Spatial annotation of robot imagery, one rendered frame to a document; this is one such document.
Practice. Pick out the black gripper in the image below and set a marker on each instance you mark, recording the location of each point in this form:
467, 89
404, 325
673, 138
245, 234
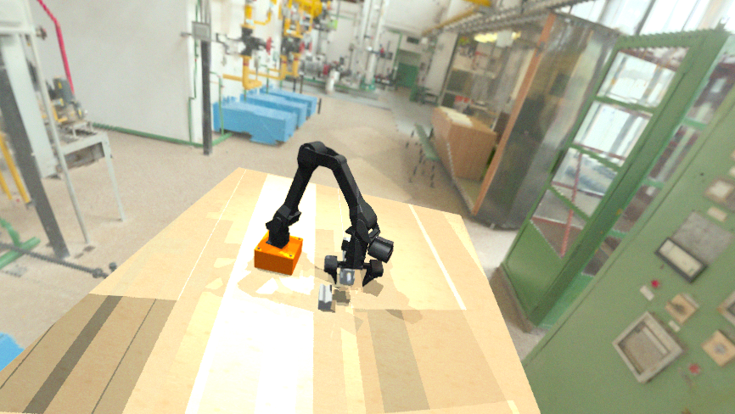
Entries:
353, 262

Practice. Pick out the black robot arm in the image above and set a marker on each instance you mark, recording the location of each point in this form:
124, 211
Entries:
361, 214

